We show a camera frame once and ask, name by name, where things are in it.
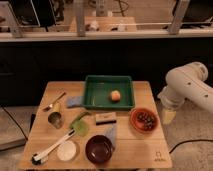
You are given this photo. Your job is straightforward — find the dark grape bunch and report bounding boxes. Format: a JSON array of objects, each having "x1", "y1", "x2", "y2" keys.
[{"x1": 137, "y1": 113, "x2": 155, "y2": 130}]

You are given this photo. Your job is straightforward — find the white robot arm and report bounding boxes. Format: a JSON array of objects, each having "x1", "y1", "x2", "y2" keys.
[{"x1": 158, "y1": 62, "x2": 213, "y2": 124}]

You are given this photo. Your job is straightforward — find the orange round plate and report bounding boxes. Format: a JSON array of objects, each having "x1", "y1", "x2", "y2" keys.
[{"x1": 129, "y1": 108, "x2": 158, "y2": 134}]

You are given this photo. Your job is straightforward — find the orange peach fruit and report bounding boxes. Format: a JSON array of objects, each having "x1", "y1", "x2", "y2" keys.
[{"x1": 110, "y1": 90, "x2": 121, "y2": 101}]

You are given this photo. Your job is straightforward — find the blue triangular cloth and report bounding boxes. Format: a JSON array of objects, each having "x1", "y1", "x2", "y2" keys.
[{"x1": 105, "y1": 124, "x2": 117, "y2": 147}]

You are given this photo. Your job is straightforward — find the brown wooden block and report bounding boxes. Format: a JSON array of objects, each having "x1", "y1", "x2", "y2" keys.
[{"x1": 95, "y1": 112, "x2": 116, "y2": 125}]

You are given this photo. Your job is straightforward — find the dark purple bowl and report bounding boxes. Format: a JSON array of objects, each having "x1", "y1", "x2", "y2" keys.
[{"x1": 85, "y1": 135, "x2": 113, "y2": 164}]

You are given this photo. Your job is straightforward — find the green plastic tray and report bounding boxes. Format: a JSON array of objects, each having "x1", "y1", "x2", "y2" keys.
[{"x1": 82, "y1": 75, "x2": 135, "y2": 111}]

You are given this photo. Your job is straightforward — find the green spatula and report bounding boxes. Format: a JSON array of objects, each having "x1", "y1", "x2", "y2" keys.
[{"x1": 69, "y1": 112, "x2": 89, "y2": 136}]

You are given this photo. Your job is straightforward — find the white round lid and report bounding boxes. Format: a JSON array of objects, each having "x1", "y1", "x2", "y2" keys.
[{"x1": 57, "y1": 141, "x2": 77, "y2": 161}]

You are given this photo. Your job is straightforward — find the gold spoon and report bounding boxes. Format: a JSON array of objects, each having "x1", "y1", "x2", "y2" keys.
[{"x1": 42, "y1": 92, "x2": 66, "y2": 112}]

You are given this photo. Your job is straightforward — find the metal cup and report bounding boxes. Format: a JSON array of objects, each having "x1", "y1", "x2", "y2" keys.
[{"x1": 48, "y1": 102, "x2": 63, "y2": 129}]

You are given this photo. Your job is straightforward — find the white tongs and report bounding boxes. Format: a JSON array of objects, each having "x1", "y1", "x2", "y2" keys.
[{"x1": 31, "y1": 129, "x2": 75, "y2": 165}]

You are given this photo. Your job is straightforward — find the black cable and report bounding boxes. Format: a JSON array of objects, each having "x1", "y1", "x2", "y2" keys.
[
  {"x1": 1, "y1": 107, "x2": 29, "y2": 142},
  {"x1": 168, "y1": 139, "x2": 213, "y2": 155}
]

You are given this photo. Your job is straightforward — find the black cable left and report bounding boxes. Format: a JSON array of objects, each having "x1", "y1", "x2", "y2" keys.
[{"x1": 1, "y1": 107, "x2": 29, "y2": 142}]

